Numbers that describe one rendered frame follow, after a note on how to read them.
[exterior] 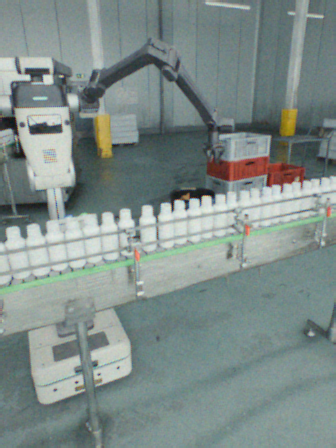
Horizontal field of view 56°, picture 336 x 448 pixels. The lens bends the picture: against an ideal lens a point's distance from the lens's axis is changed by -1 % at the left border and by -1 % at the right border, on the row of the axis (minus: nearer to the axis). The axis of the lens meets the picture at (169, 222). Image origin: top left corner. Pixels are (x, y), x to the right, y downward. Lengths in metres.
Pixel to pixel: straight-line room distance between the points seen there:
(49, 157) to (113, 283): 0.72
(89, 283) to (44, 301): 0.15
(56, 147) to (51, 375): 1.13
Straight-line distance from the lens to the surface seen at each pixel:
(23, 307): 1.14
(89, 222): 1.08
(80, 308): 1.17
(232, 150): 3.42
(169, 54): 1.34
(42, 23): 13.29
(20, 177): 4.90
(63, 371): 1.87
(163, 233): 1.17
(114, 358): 1.91
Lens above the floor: 1.54
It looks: 22 degrees down
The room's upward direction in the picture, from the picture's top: 1 degrees counter-clockwise
